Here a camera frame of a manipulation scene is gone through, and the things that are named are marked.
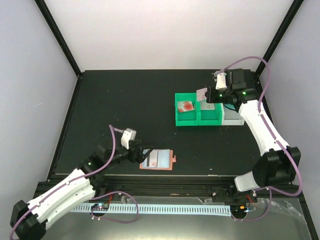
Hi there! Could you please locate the magnetic stripe card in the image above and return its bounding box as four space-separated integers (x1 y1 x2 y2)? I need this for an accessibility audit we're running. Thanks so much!
142 149 163 169
196 87 207 102

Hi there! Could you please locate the brown leather card holder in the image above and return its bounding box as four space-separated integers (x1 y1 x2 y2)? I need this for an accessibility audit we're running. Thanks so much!
139 149 177 171

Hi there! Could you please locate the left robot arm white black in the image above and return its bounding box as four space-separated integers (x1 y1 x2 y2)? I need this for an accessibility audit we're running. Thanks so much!
9 140 153 240

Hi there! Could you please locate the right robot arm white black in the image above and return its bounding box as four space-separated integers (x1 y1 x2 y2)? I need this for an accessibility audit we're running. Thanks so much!
204 68 301 202

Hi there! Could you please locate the grey white card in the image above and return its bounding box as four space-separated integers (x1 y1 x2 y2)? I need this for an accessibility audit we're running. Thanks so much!
200 101 216 111

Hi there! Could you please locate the red circle card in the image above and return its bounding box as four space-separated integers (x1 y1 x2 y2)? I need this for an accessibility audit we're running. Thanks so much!
176 101 195 113

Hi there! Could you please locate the middle green bin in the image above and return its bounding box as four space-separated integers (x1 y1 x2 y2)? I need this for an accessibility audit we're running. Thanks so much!
195 97 222 126

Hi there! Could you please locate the green bin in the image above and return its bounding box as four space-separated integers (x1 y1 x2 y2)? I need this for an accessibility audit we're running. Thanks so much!
174 92 198 127
195 97 222 126

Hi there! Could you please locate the left green bin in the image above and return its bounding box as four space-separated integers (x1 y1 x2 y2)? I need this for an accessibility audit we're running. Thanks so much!
174 92 198 127

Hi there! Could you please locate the white bin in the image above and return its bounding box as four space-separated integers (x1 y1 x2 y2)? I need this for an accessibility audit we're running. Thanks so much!
220 103 245 126

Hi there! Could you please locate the left circuit board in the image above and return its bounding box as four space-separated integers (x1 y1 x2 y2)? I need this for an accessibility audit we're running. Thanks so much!
91 203 109 211

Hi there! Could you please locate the circuit board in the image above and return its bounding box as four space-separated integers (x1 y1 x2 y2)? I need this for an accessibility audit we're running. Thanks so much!
91 203 109 211
230 205 252 214

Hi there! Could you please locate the right circuit board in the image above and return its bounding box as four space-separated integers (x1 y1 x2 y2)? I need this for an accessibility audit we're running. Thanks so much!
230 205 252 214

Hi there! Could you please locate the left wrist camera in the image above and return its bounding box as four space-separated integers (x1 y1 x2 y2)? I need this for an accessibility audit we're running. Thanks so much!
120 128 137 150

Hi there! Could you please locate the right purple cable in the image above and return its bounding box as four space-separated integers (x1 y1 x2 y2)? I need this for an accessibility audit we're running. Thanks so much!
217 56 304 222

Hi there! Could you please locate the black aluminium rail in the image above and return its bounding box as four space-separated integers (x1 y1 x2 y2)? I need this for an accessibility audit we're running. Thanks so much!
37 174 303 201

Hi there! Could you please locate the white slotted cable duct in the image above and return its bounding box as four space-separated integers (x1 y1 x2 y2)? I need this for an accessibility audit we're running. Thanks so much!
71 203 231 217

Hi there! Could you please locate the right black frame post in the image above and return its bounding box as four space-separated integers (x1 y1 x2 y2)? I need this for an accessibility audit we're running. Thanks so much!
254 0 305 76

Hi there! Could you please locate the black frame post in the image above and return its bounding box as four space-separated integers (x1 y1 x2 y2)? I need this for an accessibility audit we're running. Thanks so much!
254 0 305 76
33 0 83 78

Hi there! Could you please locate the left black frame post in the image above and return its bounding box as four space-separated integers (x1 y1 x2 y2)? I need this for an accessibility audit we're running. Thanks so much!
33 0 83 78

